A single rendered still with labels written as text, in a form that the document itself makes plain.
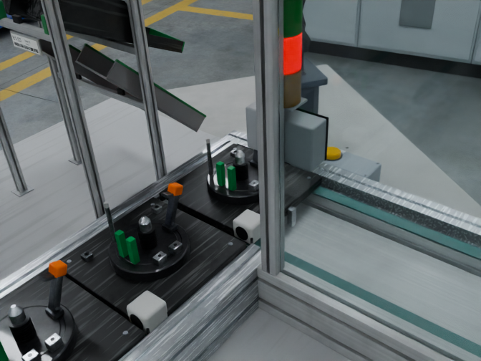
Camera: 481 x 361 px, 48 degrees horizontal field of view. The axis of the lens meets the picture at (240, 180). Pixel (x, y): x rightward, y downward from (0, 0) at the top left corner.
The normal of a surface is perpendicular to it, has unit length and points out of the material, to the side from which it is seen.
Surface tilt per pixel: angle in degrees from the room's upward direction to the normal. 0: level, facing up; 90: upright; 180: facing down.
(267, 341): 0
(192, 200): 0
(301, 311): 90
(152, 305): 0
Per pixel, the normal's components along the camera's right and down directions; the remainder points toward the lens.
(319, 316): -0.63, 0.47
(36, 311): -0.05, -0.82
